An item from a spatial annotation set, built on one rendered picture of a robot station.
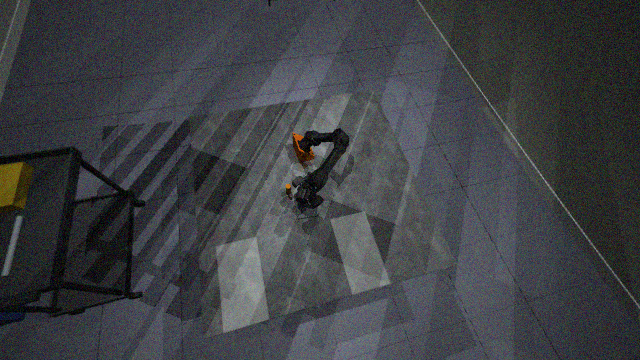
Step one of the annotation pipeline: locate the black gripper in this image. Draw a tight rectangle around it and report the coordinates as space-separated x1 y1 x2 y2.
292 176 324 208

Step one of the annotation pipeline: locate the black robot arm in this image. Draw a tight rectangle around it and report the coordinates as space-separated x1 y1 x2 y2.
294 128 349 204

